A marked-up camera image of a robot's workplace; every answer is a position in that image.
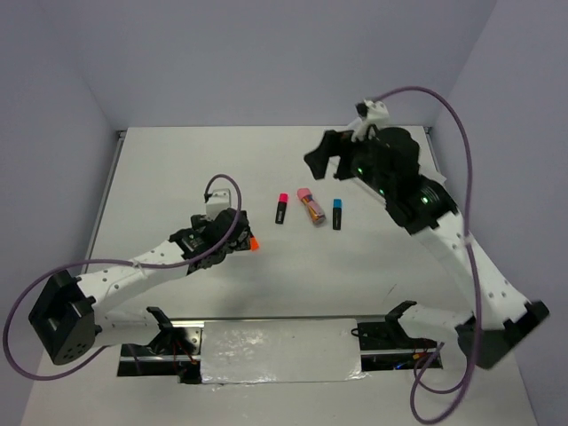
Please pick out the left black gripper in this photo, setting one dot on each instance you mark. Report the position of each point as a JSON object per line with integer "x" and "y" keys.
{"x": 242, "y": 242}

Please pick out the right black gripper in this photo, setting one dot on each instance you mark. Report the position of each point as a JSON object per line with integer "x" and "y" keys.
{"x": 317, "y": 159}

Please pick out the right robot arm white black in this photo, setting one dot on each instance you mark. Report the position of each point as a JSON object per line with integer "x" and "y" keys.
{"x": 499, "y": 317}

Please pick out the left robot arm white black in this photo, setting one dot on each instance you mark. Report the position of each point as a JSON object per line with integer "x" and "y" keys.
{"x": 74, "y": 314}

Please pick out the blue highlighter marker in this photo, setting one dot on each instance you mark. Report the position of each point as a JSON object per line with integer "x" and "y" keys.
{"x": 337, "y": 212}

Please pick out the orange highlighter marker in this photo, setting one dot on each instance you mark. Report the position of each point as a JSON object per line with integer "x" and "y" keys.
{"x": 253, "y": 244}

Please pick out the pink-capped tube of pens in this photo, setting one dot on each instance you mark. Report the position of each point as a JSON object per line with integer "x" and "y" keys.
{"x": 313, "y": 209}

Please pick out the pink highlighter marker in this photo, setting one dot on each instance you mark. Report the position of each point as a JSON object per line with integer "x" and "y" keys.
{"x": 282, "y": 205}

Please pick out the white three-compartment tray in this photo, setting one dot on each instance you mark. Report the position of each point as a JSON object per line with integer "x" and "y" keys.
{"x": 433, "y": 174}

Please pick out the silver foil sheet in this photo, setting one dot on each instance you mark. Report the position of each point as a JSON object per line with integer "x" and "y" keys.
{"x": 280, "y": 351}

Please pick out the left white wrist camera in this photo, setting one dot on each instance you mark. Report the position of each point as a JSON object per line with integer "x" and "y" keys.
{"x": 218, "y": 200}

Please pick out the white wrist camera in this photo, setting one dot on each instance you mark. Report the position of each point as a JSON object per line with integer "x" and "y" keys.
{"x": 370, "y": 113}
{"x": 218, "y": 200}

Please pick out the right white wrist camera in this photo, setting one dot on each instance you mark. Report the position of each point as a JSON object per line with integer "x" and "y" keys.
{"x": 370, "y": 113}

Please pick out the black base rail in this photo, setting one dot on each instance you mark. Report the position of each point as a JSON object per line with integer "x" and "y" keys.
{"x": 380, "y": 348}

